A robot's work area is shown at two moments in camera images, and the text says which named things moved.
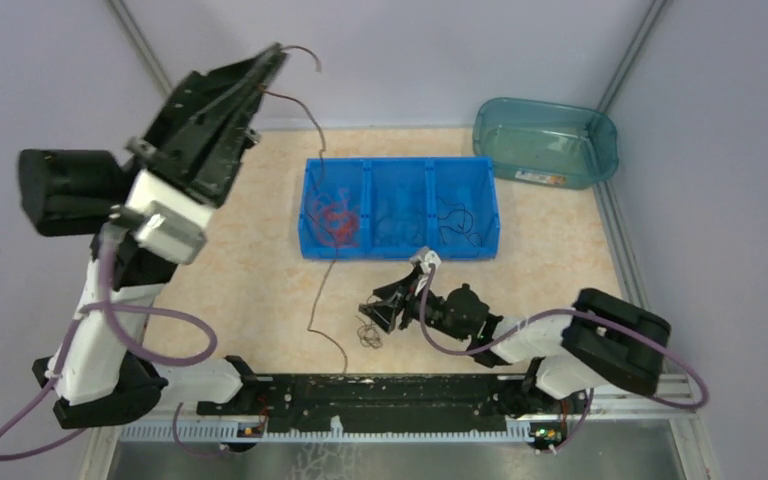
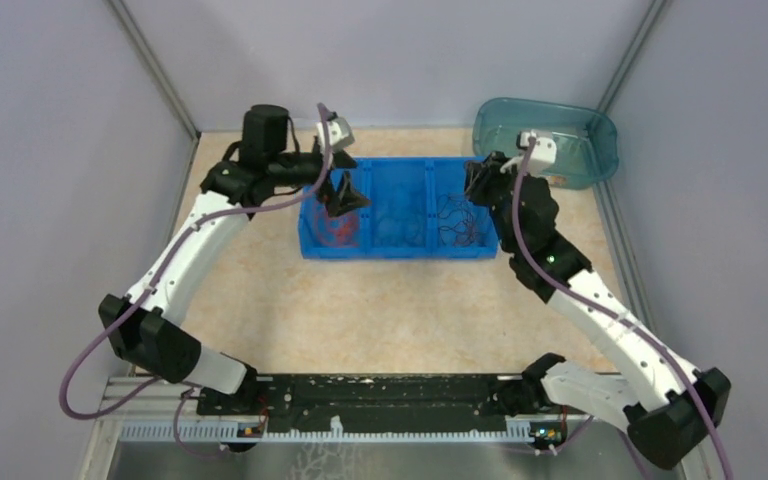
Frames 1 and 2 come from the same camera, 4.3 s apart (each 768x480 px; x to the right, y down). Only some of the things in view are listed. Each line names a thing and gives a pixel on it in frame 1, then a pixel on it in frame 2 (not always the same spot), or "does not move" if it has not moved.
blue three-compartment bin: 385,208 does not move
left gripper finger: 221,94 -> 350,198
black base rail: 396,401 does not move
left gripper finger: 238,138 -> 332,201
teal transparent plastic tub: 546,144 does not move
